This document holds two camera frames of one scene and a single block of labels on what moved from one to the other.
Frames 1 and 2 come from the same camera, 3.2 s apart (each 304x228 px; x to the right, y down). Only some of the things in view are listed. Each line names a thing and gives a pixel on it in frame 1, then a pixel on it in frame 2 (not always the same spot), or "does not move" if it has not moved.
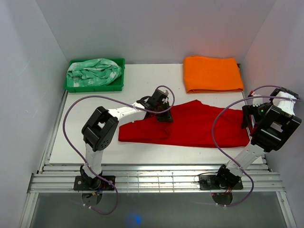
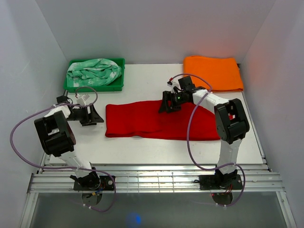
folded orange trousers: x=203 y=74 does not move
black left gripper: x=167 y=118 → x=91 y=118
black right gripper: x=247 y=110 → x=168 y=96
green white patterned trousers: x=93 y=72 does not move
